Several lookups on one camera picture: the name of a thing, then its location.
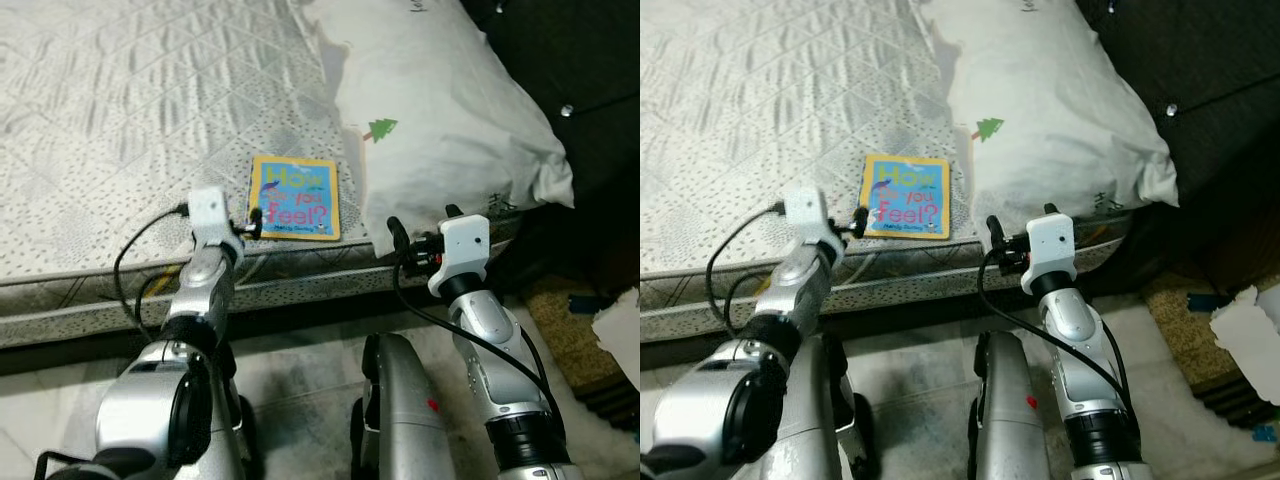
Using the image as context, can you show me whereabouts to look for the dark tufted headboard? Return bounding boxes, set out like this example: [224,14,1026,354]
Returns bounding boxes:
[1075,0,1280,297]
[460,0,640,292]

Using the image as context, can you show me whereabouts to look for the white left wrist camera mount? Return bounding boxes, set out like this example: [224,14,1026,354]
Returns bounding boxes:
[188,187,245,252]
[783,187,847,257]

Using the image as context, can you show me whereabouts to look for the brown bristle doormat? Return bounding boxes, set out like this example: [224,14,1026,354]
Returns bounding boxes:
[525,280,640,432]
[1140,270,1280,432]

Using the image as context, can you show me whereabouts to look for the torn white paper sheet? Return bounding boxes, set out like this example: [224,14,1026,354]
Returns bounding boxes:
[592,288,640,364]
[1208,285,1280,380]

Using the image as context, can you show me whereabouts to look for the silver left robot leg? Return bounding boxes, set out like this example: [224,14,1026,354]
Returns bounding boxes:
[800,335,882,480]
[205,340,264,480]

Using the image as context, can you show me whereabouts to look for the silver robot leg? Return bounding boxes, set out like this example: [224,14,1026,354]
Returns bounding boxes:
[348,332,462,480]
[205,340,264,480]
[800,335,882,480]
[967,330,1052,480]

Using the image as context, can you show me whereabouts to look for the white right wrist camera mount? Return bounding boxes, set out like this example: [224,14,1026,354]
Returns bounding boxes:
[428,213,492,300]
[1020,213,1077,295]

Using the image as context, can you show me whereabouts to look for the blue yellow children's book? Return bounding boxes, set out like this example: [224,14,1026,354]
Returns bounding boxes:
[860,153,952,241]
[247,155,343,243]

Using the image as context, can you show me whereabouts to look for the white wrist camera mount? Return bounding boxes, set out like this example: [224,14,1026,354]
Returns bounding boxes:
[428,213,492,300]
[1020,213,1077,295]
[188,187,245,252]
[783,187,847,257]

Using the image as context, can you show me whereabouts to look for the silver right robot leg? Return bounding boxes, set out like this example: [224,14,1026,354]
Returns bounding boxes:
[348,332,462,480]
[967,330,1052,480]

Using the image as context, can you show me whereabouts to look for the white pillow green tree print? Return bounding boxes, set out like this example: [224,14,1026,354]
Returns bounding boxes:
[300,0,577,260]
[915,0,1180,237]

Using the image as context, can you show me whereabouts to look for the grey quilted mattress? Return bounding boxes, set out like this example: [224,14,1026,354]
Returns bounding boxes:
[0,0,561,352]
[640,0,1141,347]

